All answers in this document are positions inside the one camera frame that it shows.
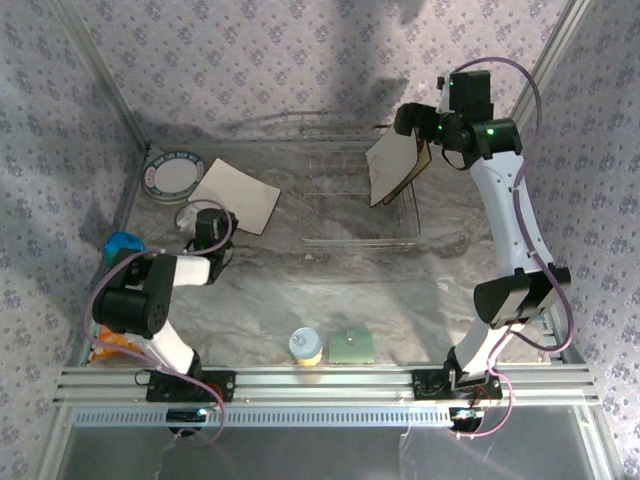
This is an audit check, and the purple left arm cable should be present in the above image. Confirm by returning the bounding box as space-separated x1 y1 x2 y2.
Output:
85 198 237 446

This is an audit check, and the square white black-rimmed plate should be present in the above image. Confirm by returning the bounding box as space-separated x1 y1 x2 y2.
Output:
364 127 422 207
188 158 281 236

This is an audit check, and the grey slotted cable duct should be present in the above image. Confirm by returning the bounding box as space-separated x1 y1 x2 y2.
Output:
73 405 454 429

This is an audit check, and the blue round object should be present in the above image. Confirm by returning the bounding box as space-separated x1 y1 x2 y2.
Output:
103 231 146 266

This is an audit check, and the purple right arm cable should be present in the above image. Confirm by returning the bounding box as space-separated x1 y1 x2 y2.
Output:
447 56 575 441

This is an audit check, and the black controller board with LED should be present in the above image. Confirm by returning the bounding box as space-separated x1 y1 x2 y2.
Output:
166 407 209 426
448 407 485 431

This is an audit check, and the green square pad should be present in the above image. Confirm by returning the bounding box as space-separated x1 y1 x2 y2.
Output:
327 327 376 365

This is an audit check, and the square floral plate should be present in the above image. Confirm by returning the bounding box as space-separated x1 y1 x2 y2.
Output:
384 137 434 206

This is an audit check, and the aluminium front frame rail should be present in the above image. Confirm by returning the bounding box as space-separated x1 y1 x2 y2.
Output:
52 364 600 407

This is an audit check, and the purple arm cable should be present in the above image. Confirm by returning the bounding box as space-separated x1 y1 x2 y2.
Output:
85 198 237 446
447 56 575 441

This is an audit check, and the orange snack bag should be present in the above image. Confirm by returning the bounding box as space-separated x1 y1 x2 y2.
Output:
89 324 151 364

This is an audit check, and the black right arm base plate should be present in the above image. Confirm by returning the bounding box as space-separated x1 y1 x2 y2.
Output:
412 368 504 401

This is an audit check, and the yellow can with grey lid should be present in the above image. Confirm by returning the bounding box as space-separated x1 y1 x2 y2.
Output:
288 327 325 367

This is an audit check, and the aluminium side frame rail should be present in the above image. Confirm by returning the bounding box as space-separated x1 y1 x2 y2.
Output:
74 144 151 369
491 144 572 364

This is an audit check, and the aluminium corner post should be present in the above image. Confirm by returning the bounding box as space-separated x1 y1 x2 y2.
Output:
496 0 595 147
49 0 151 151

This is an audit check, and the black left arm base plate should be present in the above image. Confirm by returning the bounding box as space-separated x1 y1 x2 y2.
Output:
145 368 237 404

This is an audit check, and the round green-rimmed white plate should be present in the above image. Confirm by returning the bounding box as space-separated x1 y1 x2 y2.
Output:
139 149 206 199

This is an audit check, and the metal wire dish rack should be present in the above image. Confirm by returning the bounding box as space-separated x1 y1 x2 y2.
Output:
298 119 422 254

